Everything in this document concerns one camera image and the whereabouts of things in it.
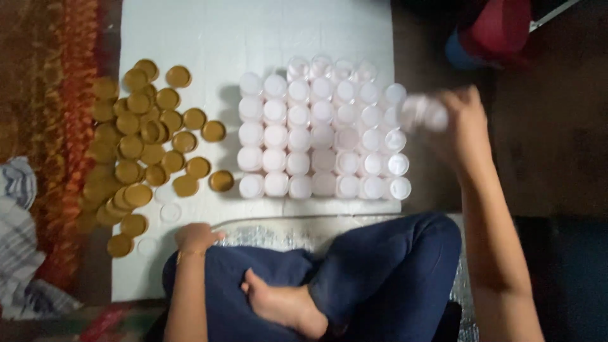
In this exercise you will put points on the person's right hand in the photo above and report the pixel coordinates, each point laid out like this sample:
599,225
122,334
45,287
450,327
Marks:
463,126

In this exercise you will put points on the person's left hand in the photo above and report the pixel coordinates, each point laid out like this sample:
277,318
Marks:
195,237

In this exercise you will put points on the person's right fingers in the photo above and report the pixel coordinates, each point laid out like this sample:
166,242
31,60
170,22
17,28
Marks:
451,102

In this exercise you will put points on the single clear plastic jar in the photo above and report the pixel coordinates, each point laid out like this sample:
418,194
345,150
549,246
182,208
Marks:
424,113

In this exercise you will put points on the blue plastic container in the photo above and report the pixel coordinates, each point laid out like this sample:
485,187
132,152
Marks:
457,54

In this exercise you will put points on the block of clear plastic jars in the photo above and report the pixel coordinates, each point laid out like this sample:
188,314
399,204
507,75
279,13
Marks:
323,137

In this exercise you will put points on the white metal bar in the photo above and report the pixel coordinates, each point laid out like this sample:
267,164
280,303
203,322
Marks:
553,14

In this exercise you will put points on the person's blue trousers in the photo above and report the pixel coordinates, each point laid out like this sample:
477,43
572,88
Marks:
380,266

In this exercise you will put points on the dark blue mat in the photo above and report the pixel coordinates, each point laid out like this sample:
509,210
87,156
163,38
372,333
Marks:
570,280

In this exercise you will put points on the white foam sheet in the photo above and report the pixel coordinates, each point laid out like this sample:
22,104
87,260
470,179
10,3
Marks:
213,42

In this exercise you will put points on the person's bare foot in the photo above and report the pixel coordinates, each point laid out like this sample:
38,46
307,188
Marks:
285,304

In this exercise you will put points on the clear round inner disc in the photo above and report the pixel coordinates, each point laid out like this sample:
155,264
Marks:
147,246
164,194
170,213

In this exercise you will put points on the pile of gold lids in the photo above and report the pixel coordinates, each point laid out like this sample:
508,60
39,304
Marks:
137,142

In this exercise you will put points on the red and brown patterned rug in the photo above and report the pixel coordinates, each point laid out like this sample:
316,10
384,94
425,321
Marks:
52,95

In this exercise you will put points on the multicoloured cloth with red patch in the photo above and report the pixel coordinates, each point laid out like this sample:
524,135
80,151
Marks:
95,325

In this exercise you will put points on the grey striped cloth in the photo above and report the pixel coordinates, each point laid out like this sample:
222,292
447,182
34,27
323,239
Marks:
19,247

